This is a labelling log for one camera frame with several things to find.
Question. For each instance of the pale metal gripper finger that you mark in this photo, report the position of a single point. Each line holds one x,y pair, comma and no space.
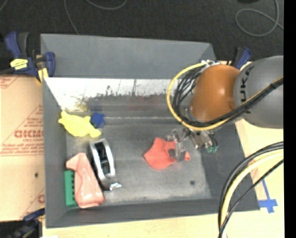
175,136
180,152

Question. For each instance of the red soft toy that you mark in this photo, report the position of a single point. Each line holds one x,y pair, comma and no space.
159,157

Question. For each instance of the silver and black tape dispenser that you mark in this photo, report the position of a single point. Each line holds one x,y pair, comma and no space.
103,157

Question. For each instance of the small blue toy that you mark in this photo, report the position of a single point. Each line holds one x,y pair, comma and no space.
97,119

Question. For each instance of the grey metal bin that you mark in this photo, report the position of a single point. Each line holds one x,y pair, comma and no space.
137,58

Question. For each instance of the yellow soft toy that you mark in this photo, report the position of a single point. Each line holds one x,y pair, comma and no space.
76,125

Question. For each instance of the green ribbed block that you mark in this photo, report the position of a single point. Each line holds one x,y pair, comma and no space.
70,188

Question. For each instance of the brown cardboard board, red print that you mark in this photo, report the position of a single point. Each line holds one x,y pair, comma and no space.
16,123

